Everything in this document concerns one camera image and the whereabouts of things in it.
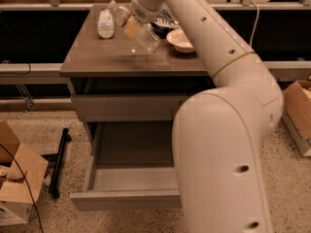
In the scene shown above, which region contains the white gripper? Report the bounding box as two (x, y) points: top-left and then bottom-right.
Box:
(119, 0), (162, 40)

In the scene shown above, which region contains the clear plastic water bottle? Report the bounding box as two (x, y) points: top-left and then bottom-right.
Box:
(108, 0), (160, 53)

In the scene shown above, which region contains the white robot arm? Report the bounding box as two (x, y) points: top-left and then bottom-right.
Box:
(131, 0), (283, 233)

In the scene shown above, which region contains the white plastic bottle lying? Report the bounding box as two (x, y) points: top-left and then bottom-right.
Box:
(97, 9), (115, 39)

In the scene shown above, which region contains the grey drawer cabinet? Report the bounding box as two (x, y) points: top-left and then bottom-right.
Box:
(60, 6), (214, 139)

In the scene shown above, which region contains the grey top drawer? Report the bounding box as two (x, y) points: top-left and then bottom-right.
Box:
(71, 94), (188, 122)

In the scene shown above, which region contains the open grey middle drawer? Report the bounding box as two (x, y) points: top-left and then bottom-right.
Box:
(70, 121), (181, 211)

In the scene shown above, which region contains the blue white chip bag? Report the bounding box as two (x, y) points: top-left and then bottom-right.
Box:
(152, 9), (179, 30)

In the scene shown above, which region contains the white paper bowl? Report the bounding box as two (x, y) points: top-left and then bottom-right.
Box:
(166, 28), (194, 53)

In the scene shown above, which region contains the black metal bar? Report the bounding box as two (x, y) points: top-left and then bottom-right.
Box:
(49, 128), (71, 199)

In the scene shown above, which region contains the cardboard box right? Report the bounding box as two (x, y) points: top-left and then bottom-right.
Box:
(283, 81), (311, 156)

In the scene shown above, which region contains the cardboard box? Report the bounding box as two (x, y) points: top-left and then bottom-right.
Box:
(0, 121), (48, 226)
(283, 81), (311, 156)

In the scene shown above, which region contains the cardboard box left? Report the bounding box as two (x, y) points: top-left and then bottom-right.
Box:
(0, 121), (48, 226)

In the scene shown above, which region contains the white cable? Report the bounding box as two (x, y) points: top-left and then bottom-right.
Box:
(248, 3), (260, 49)

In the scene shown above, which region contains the metal window rail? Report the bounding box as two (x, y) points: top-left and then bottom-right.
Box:
(0, 61), (311, 84)

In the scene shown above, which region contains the black cable left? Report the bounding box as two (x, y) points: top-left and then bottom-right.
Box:
(0, 143), (45, 233)

